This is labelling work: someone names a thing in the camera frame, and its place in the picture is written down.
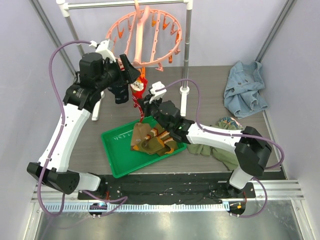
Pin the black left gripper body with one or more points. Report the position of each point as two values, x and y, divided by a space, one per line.
125 76

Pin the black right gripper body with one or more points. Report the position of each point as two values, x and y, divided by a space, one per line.
146 105

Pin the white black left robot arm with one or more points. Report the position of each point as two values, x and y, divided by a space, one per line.
96 73

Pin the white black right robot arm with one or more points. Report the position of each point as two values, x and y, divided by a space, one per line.
249 147

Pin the pink round clip hanger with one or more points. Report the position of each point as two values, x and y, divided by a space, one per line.
150 36

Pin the navy blue sock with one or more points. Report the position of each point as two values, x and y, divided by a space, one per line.
121 93

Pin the green plastic tray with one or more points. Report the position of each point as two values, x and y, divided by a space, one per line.
123 160

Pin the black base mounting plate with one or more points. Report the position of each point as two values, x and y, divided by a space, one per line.
171 188

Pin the olive green t-shirt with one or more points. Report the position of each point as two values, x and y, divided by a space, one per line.
227 158

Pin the light blue denim shirt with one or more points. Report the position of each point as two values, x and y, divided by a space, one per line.
241 94

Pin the white metal clothes rack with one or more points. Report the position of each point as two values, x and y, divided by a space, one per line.
75 37

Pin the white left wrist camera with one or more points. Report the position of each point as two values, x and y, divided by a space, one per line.
105 50

